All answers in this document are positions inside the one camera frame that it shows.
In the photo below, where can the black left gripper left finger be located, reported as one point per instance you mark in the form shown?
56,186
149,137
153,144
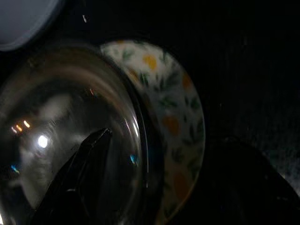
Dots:
75,182

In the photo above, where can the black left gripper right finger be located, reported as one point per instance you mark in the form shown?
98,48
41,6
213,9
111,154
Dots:
246,192

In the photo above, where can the white fruit patterned plate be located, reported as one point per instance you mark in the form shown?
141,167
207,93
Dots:
171,93

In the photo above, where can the white tiered kitchen appliance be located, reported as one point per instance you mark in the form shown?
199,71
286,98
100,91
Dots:
23,21

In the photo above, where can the clear glass bowl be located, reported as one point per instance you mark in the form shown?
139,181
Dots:
70,93

